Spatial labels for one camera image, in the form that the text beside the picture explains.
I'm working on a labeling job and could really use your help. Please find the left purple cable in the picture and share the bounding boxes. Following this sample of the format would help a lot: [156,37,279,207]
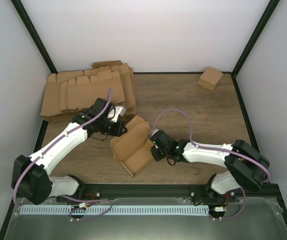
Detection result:
[12,87,114,222]

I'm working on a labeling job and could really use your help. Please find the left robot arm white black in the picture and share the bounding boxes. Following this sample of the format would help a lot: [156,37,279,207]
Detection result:
[11,98,128,205]

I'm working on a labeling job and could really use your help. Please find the black enclosure frame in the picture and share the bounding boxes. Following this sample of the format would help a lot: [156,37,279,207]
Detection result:
[12,0,287,231]

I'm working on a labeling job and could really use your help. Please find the stack of flat cardboard boxes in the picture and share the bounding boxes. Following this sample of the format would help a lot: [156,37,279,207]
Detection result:
[40,60,137,121]

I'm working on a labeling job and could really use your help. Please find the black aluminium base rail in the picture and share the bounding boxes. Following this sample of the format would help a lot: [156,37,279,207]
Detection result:
[45,183,279,201]

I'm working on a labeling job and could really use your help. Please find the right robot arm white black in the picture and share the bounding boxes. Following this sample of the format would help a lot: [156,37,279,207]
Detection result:
[149,129,270,202]

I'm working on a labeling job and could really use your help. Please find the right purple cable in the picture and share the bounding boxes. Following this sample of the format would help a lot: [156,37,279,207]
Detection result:
[152,108,271,222]

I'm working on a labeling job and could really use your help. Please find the folded brown cardboard box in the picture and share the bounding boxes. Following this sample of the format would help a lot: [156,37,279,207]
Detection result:
[197,67,224,91]

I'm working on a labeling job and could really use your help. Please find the light blue slotted cable duct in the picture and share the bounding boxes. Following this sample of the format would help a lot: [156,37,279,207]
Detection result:
[19,205,209,216]

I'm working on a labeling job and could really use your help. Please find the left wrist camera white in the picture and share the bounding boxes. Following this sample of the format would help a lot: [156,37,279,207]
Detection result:
[108,105,126,122]

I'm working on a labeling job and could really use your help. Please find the purple cable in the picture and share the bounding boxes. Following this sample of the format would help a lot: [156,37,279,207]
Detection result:
[12,87,114,222]
[152,108,271,222]

